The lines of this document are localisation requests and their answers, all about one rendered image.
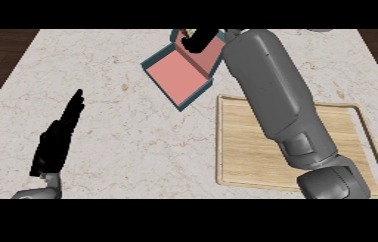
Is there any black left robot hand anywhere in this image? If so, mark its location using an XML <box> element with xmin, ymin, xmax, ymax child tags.
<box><xmin>28</xmin><ymin>88</ymin><xmax>87</xmax><ymax>178</ymax></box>

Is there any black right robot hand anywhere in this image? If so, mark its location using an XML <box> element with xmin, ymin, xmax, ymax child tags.
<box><xmin>180</xmin><ymin>29</ymin><xmax>220</xmax><ymax>55</ymax></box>

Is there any cupcake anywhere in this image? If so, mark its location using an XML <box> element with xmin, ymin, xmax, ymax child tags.
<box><xmin>179</xmin><ymin>29</ymin><xmax>198</xmax><ymax>39</ymax></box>

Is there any pale wooden tray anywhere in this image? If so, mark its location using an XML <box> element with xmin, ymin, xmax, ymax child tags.
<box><xmin>216</xmin><ymin>94</ymin><xmax>378</xmax><ymax>197</ymax></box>

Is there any teal and pink open box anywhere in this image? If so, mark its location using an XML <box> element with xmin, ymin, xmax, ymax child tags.
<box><xmin>140</xmin><ymin>29</ymin><xmax>228</xmax><ymax>113</ymax></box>

